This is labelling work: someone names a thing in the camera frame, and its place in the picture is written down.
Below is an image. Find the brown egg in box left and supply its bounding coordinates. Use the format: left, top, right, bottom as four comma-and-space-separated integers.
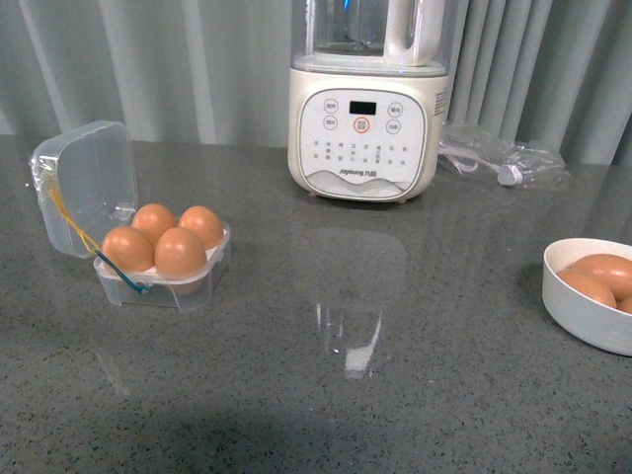
101, 226, 154, 273

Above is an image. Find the brown egg in bowl back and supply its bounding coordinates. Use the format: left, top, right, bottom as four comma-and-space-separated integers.
570, 253, 632, 301

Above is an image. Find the brown egg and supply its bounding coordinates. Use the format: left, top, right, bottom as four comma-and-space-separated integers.
178, 205, 224, 250
570, 253, 632, 301
101, 226, 154, 273
617, 296, 632, 314
556, 268, 617, 308
155, 226, 206, 279
131, 203, 177, 246

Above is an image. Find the yellow rubber band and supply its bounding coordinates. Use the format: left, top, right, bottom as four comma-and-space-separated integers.
45, 177, 101, 256

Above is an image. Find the brown egg in bowl left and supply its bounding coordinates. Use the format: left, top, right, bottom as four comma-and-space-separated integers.
556, 268, 617, 308

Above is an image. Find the brown top egg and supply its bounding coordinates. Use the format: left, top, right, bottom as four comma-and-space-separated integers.
155, 226, 206, 279

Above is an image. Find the cream Joyoung blender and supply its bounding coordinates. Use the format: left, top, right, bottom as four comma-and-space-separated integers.
287, 0, 457, 202

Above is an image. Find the brown egg in box back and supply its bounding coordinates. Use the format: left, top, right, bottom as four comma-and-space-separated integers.
131, 203, 177, 246

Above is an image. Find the clear plastic bag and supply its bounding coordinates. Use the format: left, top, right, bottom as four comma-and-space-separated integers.
438, 122, 572, 192

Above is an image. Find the white round bowl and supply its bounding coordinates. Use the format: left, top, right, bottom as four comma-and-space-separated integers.
541, 238, 631, 356

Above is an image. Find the white power cable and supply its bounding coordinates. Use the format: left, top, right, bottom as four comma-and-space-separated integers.
437, 138, 523, 187

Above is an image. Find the brown egg in bowl front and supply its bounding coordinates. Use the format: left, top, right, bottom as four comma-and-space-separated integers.
617, 296, 632, 314

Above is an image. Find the brown egg in box right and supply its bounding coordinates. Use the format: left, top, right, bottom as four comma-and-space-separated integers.
178, 205, 224, 250

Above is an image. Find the clear plastic egg box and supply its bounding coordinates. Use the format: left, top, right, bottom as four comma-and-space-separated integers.
30, 120, 231, 312

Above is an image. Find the blue rubber band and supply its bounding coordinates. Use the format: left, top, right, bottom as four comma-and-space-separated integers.
96, 250, 149, 294

